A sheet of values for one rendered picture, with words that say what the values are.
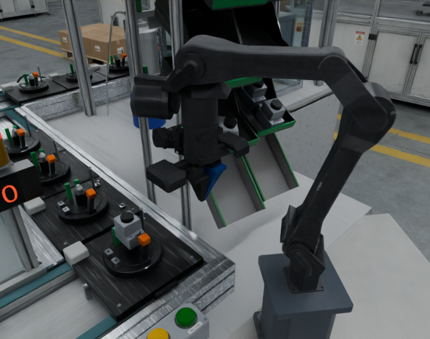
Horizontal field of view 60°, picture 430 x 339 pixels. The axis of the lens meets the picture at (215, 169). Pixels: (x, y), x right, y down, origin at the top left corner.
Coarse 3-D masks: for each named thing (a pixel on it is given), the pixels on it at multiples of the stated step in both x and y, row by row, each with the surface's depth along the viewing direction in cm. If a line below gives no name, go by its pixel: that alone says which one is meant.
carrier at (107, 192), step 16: (64, 192) 111; (80, 192) 101; (96, 192) 108; (112, 192) 111; (32, 208) 102; (48, 208) 105; (64, 208) 99; (80, 208) 102; (96, 208) 102; (112, 208) 105; (128, 208) 105; (48, 224) 99; (64, 224) 99; (80, 224) 99; (96, 224) 99; (112, 224) 99; (64, 240) 94; (80, 240) 94
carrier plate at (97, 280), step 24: (144, 216) 102; (96, 240) 94; (168, 240) 94; (72, 264) 87; (96, 264) 87; (168, 264) 87; (192, 264) 87; (96, 288) 81; (120, 288) 81; (144, 288) 81; (120, 312) 76
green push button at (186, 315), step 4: (184, 308) 76; (188, 308) 76; (180, 312) 76; (184, 312) 76; (188, 312) 76; (192, 312) 76; (176, 316) 75; (180, 316) 75; (184, 316) 75; (188, 316) 75; (192, 316) 75; (176, 320) 75; (180, 320) 74; (184, 320) 74; (188, 320) 74; (192, 320) 74; (180, 324) 74; (184, 324) 74; (188, 324) 74
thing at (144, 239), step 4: (136, 236) 81; (140, 236) 80; (144, 236) 80; (148, 236) 80; (140, 240) 79; (144, 240) 79; (148, 240) 80; (140, 244) 81; (144, 244) 80; (140, 248) 82; (144, 248) 81; (140, 252) 83; (144, 252) 82; (140, 256) 84; (144, 256) 83; (144, 260) 84
